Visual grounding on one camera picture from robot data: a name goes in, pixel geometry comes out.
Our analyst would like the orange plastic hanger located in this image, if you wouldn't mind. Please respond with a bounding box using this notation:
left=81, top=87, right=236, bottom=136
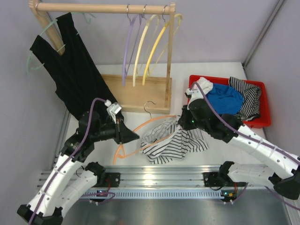
left=112, top=101, right=177, bottom=165

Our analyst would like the black white striped tank top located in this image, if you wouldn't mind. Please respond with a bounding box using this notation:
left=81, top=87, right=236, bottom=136
left=141, top=118, right=209, bottom=165

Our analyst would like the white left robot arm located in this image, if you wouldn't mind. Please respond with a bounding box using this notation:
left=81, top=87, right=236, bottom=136
left=17, top=111, right=139, bottom=225

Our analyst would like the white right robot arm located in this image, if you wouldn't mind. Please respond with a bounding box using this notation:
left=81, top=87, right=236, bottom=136
left=179, top=99, right=300, bottom=200

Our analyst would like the yellow plastic hanger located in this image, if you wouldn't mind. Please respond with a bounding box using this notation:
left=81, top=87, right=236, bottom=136
left=142, top=14, right=183, bottom=85

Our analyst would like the cream plastic hanger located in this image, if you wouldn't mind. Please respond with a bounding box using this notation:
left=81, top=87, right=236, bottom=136
left=133, top=15, right=161, bottom=87

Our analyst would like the purple plastic hanger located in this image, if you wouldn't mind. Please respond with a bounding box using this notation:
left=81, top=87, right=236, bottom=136
left=121, top=4, right=142, bottom=87

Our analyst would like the green plastic hanger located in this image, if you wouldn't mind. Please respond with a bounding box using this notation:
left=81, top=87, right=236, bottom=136
left=26, top=12, right=97, bottom=77

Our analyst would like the blue garment in bin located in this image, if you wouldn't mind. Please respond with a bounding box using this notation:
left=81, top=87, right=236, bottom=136
left=206, top=83, right=244, bottom=115

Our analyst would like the white garment in bin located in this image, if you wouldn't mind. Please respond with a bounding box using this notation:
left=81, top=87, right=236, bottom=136
left=192, top=77, right=213, bottom=99

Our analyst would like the wooden clothes rack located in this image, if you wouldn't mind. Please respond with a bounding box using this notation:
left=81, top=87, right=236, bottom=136
left=29, top=0, right=176, bottom=114

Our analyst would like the striped garment in bin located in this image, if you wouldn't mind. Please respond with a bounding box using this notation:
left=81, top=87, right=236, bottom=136
left=228, top=77, right=262, bottom=121

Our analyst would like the red plastic bin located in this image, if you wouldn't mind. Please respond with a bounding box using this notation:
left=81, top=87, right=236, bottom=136
left=188, top=75, right=271, bottom=128

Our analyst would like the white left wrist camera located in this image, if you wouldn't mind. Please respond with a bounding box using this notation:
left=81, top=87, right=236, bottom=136
left=107, top=102, right=122, bottom=120

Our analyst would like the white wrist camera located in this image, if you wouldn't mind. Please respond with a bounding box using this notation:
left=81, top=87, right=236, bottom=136
left=185, top=89, right=203, bottom=103
left=107, top=102, right=122, bottom=120

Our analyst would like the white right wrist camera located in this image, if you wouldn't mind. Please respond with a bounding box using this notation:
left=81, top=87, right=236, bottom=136
left=185, top=89, right=203, bottom=103

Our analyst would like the aluminium mounting rail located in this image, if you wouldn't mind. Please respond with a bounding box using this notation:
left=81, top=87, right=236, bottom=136
left=37, top=165, right=291, bottom=189

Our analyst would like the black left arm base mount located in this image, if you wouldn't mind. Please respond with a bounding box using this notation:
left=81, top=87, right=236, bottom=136
left=94, top=172, right=120, bottom=188

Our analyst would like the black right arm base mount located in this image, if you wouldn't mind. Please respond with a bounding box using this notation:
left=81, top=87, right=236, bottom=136
left=203, top=172, right=235, bottom=191

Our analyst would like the slotted white cable duct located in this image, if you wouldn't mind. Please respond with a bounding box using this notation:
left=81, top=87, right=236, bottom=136
left=80, top=189, right=237, bottom=199

